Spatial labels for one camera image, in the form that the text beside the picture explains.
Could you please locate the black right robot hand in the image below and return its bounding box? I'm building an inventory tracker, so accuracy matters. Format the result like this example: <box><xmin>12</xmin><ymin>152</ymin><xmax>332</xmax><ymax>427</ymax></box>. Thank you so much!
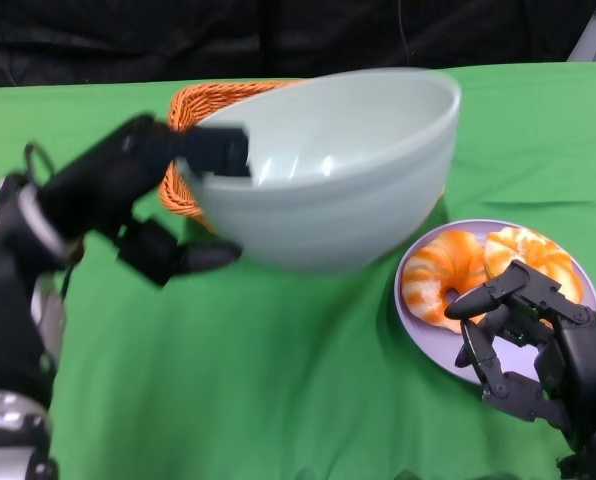
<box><xmin>444</xmin><ymin>258</ymin><xmax>596</xmax><ymax>456</ymax></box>

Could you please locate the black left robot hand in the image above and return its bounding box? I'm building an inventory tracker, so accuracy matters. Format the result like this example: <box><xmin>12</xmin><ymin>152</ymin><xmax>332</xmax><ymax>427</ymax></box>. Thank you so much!
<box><xmin>32</xmin><ymin>114</ymin><xmax>253</xmax><ymax>289</ymax></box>

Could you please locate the orange striped ring bread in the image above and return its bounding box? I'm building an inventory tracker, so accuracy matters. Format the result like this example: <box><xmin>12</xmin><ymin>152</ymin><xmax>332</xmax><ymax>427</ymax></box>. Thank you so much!
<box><xmin>401</xmin><ymin>230</ymin><xmax>494</xmax><ymax>335</ymax></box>
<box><xmin>483</xmin><ymin>225</ymin><xmax>584</xmax><ymax>329</ymax></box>

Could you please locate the pale green bowl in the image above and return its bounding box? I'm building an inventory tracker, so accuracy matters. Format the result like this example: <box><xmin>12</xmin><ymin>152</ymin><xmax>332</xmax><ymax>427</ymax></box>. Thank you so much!
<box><xmin>177</xmin><ymin>67</ymin><xmax>462</xmax><ymax>274</ymax></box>

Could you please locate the orange wicker basket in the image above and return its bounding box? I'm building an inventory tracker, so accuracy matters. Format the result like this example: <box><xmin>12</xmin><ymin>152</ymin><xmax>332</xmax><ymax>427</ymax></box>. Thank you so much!
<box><xmin>157</xmin><ymin>78</ymin><xmax>309</xmax><ymax>234</ymax></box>

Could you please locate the lavender plate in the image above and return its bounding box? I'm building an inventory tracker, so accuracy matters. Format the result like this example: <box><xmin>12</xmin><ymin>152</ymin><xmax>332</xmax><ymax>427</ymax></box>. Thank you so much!
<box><xmin>394</xmin><ymin>218</ymin><xmax>596</xmax><ymax>386</ymax></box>

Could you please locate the black backdrop cloth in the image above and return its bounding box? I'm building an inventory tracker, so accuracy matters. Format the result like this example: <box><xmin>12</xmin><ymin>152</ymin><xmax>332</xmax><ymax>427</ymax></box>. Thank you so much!
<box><xmin>0</xmin><ymin>0</ymin><xmax>596</xmax><ymax>89</ymax></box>

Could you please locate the green tablecloth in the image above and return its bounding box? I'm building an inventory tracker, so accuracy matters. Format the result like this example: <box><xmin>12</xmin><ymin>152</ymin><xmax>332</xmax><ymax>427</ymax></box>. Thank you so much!
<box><xmin>0</xmin><ymin>62</ymin><xmax>596</xmax><ymax>480</ymax></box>

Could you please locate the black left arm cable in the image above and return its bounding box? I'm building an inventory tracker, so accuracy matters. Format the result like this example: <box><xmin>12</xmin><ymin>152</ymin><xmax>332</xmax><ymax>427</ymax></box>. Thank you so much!
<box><xmin>22</xmin><ymin>143</ymin><xmax>59</xmax><ymax>186</ymax></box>

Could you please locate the grey metal frame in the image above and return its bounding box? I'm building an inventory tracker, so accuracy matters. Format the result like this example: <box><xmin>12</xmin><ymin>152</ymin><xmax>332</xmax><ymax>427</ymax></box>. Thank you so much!
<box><xmin>567</xmin><ymin>0</ymin><xmax>596</xmax><ymax>64</ymax></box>

